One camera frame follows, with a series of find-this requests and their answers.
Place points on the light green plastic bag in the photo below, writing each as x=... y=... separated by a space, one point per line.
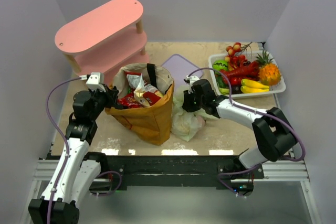
x=185 y=125

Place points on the red toy apple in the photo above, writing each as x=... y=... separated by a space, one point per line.
x=235 y=81

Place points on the lavender tray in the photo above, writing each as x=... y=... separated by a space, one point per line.
x=179 y=67

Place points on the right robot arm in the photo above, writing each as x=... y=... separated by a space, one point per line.
x=271 y=128

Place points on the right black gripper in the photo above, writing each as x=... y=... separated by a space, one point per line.
x=188 y=100

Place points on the yellow toy banana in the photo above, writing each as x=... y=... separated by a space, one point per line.
x=246 y=89
x=253 y=84

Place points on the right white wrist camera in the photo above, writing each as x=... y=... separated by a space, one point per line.
x=189 y=80

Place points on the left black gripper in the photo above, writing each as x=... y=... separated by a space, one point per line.
x=111 y=95

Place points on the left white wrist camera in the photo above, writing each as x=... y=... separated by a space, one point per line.
x=94 y=81

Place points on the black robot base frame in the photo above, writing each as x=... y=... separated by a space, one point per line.
x=121 y=172

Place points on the red yellow berry sprig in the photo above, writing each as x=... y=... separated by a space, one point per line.
x=237 y=52

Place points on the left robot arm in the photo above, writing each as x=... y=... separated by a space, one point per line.
x=77 y=167

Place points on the red toy lobster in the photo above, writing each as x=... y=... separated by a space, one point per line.
x=251 y=70

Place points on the dark purple toy plum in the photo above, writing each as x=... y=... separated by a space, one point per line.
x=236 y=89

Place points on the white plastic basket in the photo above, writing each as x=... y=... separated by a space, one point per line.
x=278 y=88

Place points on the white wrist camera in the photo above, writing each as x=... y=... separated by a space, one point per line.
x=189 y=80
x=94 y=81

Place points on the brown Trader Joe's bag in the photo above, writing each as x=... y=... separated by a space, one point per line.
x=152 y=124

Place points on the toy pineapple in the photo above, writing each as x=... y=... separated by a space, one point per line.
x=269 y=73

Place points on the red Chuba chips bag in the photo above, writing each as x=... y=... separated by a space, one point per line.
x=148 y=98

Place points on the pink two-tier shelf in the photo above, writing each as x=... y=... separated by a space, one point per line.
x=104 y=38

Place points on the green toy watermelon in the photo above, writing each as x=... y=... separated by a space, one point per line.
x=220 y=65

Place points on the lower yellow toy banana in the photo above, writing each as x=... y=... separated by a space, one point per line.
x=246 y=89

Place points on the upper yellow toy banana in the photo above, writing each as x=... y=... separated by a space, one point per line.
x=253 y=84

